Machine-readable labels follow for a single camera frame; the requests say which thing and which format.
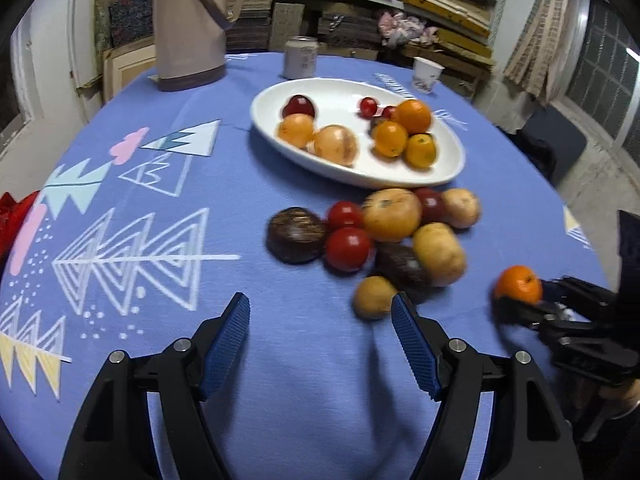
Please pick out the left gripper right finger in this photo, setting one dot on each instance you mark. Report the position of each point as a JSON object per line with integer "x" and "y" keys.
{"x": 528, "y": 437}

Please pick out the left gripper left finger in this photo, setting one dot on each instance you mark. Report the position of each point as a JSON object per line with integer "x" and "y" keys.
{"x": 112, "y": 435}

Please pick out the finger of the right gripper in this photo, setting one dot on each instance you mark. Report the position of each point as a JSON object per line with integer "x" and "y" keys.
{"x": 575, "y": 293}
{"x": 509, "y": 311}

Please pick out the yellow orange citrus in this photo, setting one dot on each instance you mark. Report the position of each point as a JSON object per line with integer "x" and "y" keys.
{"x": 421, "y": 151}

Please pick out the large orange mandarin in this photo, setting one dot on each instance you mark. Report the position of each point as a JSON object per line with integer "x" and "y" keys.
{"x": 414, "y": 115}

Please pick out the small red tomato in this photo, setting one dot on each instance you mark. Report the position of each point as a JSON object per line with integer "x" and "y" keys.
{"x": 368, "y": 107}

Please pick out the small orange-tan fruit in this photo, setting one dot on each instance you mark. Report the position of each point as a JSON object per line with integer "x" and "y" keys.
{"x": 297, "y": 130}

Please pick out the dark red plum front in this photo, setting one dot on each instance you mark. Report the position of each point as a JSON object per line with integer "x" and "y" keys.
{"x": 299, "y": 104}

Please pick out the dark red plum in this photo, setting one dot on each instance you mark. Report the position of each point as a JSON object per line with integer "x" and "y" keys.
{"x": 432, "y": 204}
{"x": 299, "y": 104}

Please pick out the red cherry tomato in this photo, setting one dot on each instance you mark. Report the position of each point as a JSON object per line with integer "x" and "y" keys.
{"x": 388, "y": 112}

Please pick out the large tan pear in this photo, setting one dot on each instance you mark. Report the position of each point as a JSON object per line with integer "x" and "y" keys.
{"x": 439, "y": 253}

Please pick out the tan round pear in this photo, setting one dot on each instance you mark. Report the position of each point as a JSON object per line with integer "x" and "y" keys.
{"x": 463, "y": 208}

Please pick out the dark mangosteen in pile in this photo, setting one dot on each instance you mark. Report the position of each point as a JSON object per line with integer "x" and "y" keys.
{"x": 399, "y": 265}

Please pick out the small tan fruit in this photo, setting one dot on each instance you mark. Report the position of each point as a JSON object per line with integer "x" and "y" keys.
{"x": 373, "y": 298}

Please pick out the dark blue cushion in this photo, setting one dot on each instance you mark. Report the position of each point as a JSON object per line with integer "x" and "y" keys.
{"x": 564, "y": 140}

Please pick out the tan potato-like fruit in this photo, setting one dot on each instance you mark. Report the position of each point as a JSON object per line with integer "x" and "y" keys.
{"x": 391, "y": 215}

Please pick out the red tomato at back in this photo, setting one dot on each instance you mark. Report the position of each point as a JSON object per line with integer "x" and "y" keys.
{"x": 344, "y": 214}

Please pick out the yellow citrus on plate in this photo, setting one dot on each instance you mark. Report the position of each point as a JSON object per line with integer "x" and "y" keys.
{"x": 390, "y": 139}

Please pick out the right window grille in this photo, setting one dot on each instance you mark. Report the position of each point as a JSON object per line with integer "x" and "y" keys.
{"x": 605, "y": 83}

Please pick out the dark mangosteen at back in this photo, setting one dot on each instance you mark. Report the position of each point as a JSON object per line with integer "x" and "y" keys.
{"x": 296, "y": 235}

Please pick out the striped hanging curtain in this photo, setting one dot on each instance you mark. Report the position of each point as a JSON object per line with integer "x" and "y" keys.
{"x": 539, "y": 57}

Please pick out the tan onion on plate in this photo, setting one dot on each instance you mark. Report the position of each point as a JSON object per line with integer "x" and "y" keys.
{"x": 336, "y": 144}

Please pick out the red cloth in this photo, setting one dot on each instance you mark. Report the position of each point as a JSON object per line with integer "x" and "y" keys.
{"x": 12, "y": 216}

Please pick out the white floral paper cup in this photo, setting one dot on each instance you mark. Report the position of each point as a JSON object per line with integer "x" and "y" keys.
{"x": 425, "y": 74}

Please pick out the wooden shelf with boards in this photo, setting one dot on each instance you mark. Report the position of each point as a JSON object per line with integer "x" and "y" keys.
{"x": 466, "y": 31}

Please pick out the pink crumpled cloth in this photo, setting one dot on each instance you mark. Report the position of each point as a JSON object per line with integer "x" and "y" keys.
{"x": 398, "y": 29}

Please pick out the grey printed can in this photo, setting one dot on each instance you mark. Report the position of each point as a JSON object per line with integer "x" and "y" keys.
{"x": 300, "y": 57}

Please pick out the window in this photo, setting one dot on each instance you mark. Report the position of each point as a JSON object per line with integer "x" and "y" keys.
{"x": 17, "y": 83}

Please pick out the beige thermos jug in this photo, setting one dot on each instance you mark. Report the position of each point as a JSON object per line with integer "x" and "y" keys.
{"x": 190, "y": 41}

